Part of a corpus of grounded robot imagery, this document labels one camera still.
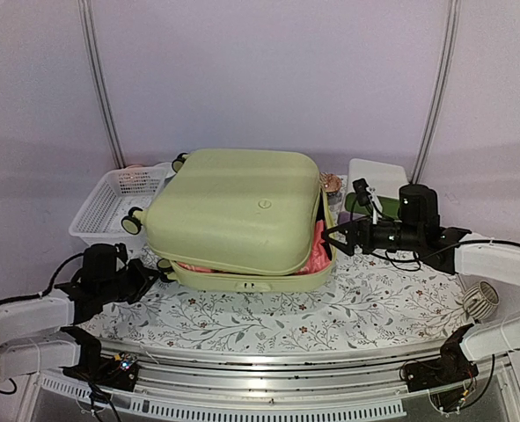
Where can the floral patterned tablecloth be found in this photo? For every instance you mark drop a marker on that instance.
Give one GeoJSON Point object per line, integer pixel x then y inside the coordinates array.
{"type": "Point", "coordinates": [367, 302]}

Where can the light green hard-shell suitcase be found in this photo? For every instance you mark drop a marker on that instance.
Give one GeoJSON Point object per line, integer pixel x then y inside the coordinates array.
{"type": "Point", "coordinates": [249, 213]}

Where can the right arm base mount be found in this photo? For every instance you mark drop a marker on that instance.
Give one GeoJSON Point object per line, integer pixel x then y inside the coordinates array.
{"type": "Point", "coordinates": [451, 367]}

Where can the left metal corner post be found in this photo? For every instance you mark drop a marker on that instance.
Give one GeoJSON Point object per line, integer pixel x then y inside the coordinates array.
{"type": "Point", "coordinates": [87, 22]}

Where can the pink printed garment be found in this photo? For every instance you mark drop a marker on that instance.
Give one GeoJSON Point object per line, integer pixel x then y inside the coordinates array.
{"type": "Point", "coordinates": [318, 260]}

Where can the right metal corner post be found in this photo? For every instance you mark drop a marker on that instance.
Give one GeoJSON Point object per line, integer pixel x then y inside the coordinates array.
{"type": "Point", "coordinates": [440, 86]}

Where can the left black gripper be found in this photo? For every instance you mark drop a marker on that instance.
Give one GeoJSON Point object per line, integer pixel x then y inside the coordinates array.
{"type": "Point", "coordinates": [142, 274]}

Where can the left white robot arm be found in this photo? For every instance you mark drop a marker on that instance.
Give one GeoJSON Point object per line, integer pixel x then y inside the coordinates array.
{"type": "Point", "coordinates": [43, 331]}

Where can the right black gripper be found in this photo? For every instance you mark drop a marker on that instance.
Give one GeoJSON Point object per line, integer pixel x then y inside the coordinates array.
{"type": "Point", "coordinates": [354, 239]}

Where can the purple drawer with pink knob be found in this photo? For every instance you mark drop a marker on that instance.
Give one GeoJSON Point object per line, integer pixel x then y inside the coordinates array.
{"type": "Point", "coordinates": [345, 217]}

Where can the metal corner post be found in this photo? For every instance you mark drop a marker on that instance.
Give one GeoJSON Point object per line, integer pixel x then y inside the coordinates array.
{"type": "Point", "coordinates": [87, 22]}
{"type": "Point", "coordinates": [440, 86]}

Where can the white plastic mesh basket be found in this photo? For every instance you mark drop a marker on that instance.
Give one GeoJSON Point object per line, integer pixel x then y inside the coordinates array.
{"type": "Point", "coordinates": [98, 221]}

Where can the green drawer with knob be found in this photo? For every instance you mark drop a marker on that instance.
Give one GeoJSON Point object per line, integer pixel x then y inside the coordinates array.
{"type": "Point", "coordinates": [390, 206]}

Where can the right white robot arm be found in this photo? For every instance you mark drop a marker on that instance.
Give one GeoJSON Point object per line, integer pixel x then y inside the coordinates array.
{"type": "Point", "coordinates": [488, 259]}

